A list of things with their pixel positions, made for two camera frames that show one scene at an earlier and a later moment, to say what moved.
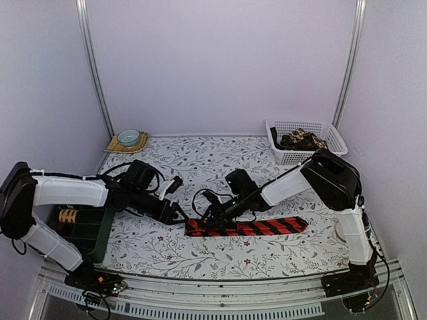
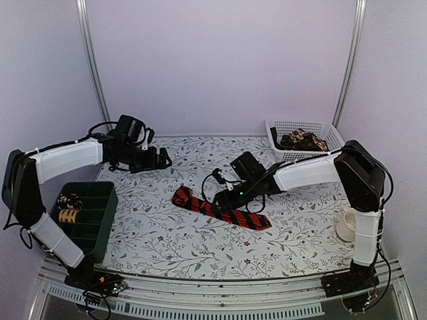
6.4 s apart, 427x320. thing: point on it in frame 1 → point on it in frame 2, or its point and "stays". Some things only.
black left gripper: (161, 216) → (153, 163)
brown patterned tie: (298, 140) stays
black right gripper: (218, 214) → (225, 201)
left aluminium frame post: (87, 36) stays
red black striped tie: (197, 228) → (183, 197)
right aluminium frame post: (351, 63) stays
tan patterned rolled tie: (67, 215) stays
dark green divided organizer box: (87, 227) stays
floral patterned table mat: (181, 169) stays
